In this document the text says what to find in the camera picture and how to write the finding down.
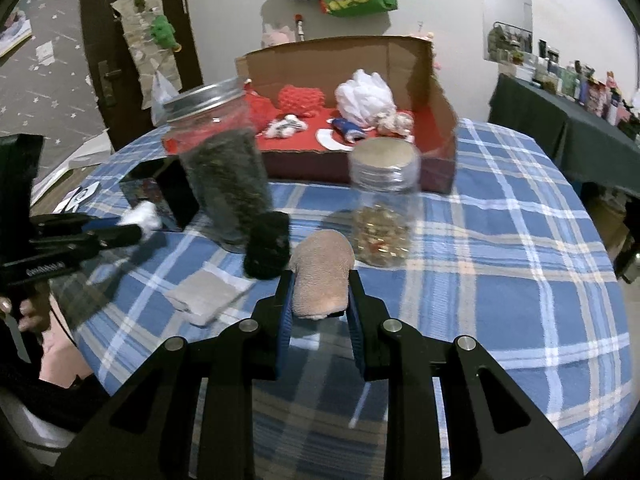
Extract small glass jar gold contents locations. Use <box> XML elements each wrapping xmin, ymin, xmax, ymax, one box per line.
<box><xmin>348</xmin><ymin>137</ymin><xmax>422</xmax><ymax>267</ymax></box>

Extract dark green covered table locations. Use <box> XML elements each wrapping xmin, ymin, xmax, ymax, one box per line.
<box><xmin>489</xmin><ymin>74</ymin><xmax>640</xmax><ymax>198</ymax></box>

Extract grey cloth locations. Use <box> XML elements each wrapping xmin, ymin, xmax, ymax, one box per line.
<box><xmin>165</xmin><ymin>262</ymin><xmax>257</xmax><ymax>328</ymax></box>

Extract blue plaid blanket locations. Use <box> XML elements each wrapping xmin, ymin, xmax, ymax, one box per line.
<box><xmin>75</xmin><ymin>119</ymin><xmax>632</xmax><ymax>480</ymax></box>

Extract green plush toy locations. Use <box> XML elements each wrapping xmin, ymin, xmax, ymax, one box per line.
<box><xmin>150</xmin><ymin>14</ymin><xmax>182</xmax><ymax>53</ymax></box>

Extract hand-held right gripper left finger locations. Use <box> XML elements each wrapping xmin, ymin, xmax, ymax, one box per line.
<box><xmin>52</xmin><ymin>270</ymin><xmax>296</xmax><ymax>480</ymax></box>

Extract tan cloth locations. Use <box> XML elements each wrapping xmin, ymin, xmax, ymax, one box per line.
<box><xmin>289</xmin><ymin>230</ymin><xmax>357</xmax><ymax>320</ymax></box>

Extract pink pig plush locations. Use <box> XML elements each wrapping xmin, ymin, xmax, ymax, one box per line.
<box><xmin>261</xmin><ymin>22</ymin><xmax>296</xmax><ymax>50</ymax></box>

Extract white plastic bag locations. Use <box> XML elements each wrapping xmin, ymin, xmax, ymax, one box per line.
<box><xmin>151</xmin><ymin>70</ymin><xmax>180</xmax><ymax>126</ymax></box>

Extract white bath pouf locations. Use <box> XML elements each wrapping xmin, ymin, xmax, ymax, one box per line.
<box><xmin>334</xmin><ymin>69</ymin><xmax>397</xmax><ymax>126</ymax></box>

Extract wall picture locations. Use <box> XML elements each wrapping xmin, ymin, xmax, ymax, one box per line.
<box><xmin>0</xmin><ymin>7</ymin><xmax>33</xmax><ymax>58</ymax></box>

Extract person's left forearm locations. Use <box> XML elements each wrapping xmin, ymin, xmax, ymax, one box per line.
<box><xmin>37</xmin><ymin>327</ymin><xmax>96</xmax><ymax>391</ymax></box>

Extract white cotton ball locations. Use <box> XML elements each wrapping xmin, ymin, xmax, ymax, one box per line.
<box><xmin>116</xmin><ymin>201</ymin><xmax>163</xmax><ymax>233</ymax></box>

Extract colourful printed box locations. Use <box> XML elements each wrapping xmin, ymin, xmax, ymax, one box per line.
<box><xmin>119</xmin><ymin>157</ymin><xmax>201</xmax><ymax>233</ymax></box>

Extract small fluffy plush toy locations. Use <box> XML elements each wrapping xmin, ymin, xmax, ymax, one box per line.
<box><xmin>376</xmin><ymin>111</ymin><xmax>415</xmax><ymax>137</ymax></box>

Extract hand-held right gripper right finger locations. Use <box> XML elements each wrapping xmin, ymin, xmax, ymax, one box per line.
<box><xmin>347</xmin><ymin>270</ymin><xmax>586</xmax><ymax>480</ymax></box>

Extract white plush with checkered bow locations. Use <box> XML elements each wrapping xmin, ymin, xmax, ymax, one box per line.
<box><xmin>264</xmin><ymin>115</ymin><xmax>308</xmax><ymax>140</ymax></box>

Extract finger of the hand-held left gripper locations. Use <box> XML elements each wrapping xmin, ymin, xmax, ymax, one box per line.
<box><xmin>75</xmin><ymin>224</ymin><xmax>144</xmax><ymax>261</ymax></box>
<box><xmin>30</xmin><ymin>213</ymin><xmax>121</xmax><ymax>234</ymax></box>

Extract beige hanging organizer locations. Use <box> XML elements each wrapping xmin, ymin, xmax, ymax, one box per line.
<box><xmin>111</xmin><ymin>0</ymin><xmax>182</xmax><ymax>111</ymax></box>

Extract large glass jar dark contents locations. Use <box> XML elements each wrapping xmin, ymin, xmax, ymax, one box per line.
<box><xmin>161</xmin><ymin>76</ymin><xmax>275</xmax><ymax>253</ymax></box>

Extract wall mirror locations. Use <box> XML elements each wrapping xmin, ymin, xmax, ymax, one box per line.
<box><xmin>482</xmin><ymin>0</ymin><xmax>533</xmax><ymax>63</ymax></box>

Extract person's left hand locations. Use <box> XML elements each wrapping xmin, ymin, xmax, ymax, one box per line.
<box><xmin>0</xmin><ymin>292</ymin><xmax>53</xmax><ymax>333</ymax></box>

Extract red cardboard box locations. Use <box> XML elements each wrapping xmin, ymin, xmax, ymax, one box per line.
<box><xmin>235</xmin><ymin>35</ymin><xmax>458</xmax><ymax>195</ymax></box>

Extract row of bottles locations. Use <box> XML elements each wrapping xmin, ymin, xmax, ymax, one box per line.
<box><xmin>532</xmin><ymin>40</ymin><xmax>640</xmax><ymax>143</ymax></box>

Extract white electronic device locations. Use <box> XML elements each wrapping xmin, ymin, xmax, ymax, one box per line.
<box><xmin>54</xmin><ymin>182</ymin><xmax>101</xmax><ymax>216</ymax></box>

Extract red mesh sponge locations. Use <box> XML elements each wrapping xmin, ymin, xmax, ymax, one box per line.
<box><xmin>277</xmin><ymin>85</ymin><xmax>325</xmax><ymax>113</ymax></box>

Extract dark brown door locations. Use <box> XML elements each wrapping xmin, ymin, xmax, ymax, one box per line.
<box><xmin>79</xmin><ymin>0</ymin><xmax>203</xmax><ymax>153</ymax></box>

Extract blue sock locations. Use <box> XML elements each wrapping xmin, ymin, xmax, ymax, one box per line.
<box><xmin>332</xmin><ymin>117</ymin><xmax>365</xmax><ymax>143</ymax></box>

